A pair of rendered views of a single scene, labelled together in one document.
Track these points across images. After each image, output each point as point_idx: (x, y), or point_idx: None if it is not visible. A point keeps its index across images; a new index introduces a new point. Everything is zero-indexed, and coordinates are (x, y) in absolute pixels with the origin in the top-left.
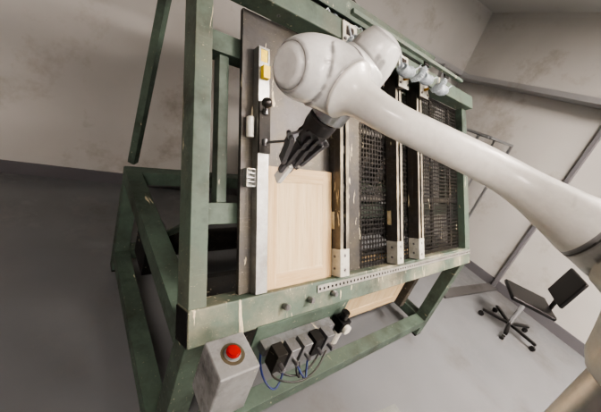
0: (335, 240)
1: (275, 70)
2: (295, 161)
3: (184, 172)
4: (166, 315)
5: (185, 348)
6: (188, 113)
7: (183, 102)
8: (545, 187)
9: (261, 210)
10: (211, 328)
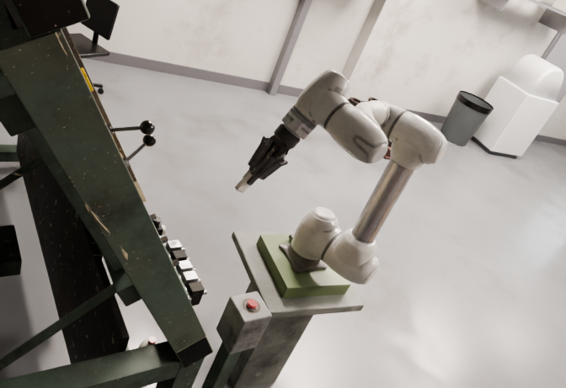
0: None
1: (374, 158)
2: (254, 167)
3: (146, 272)
4: (147, 380)
5: (212, 352)
6: (127, 221)
7: (98, 216)
8: (375, 111)
9: None
10: None
